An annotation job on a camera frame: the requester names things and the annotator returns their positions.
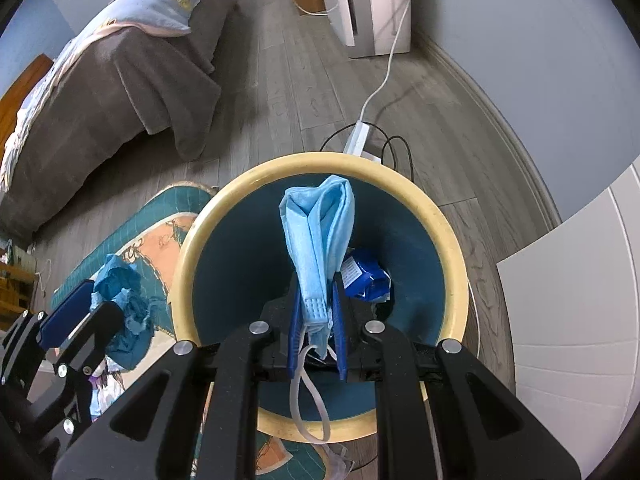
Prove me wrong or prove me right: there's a yellow teal trash bin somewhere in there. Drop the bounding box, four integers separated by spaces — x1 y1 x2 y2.
170 152 469 457

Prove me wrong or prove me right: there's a wooden nightstand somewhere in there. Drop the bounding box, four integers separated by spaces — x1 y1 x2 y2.
0 240 38 332

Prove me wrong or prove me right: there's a white air purifier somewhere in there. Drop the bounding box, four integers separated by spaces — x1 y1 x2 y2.
324 0 411 58

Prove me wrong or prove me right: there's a white cabinet panel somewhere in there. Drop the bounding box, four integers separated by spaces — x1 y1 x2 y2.
498 162 639 476

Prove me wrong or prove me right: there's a teal orange patterned rug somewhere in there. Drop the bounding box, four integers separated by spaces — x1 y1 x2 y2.
51 181 326 479

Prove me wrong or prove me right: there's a white power strip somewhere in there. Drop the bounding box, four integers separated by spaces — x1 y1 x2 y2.
343 120 381 164

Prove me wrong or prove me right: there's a wooden headboard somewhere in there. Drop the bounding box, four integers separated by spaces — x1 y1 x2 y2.
0 54 53 155

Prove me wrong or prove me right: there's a bed with brown cover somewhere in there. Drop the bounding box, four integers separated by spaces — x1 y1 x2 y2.
1 0 236 242

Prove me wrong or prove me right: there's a white power cable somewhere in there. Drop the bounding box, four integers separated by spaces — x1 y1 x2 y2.
358 0 417 126

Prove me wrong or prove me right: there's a light blue face mask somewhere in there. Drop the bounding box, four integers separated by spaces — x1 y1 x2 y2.
279 174 355 359

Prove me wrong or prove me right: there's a blue white snack bag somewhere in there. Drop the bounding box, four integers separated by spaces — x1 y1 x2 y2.
341 248 392 304

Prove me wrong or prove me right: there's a teal blue cloth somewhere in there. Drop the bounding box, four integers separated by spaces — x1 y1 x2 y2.
90 254 154 370

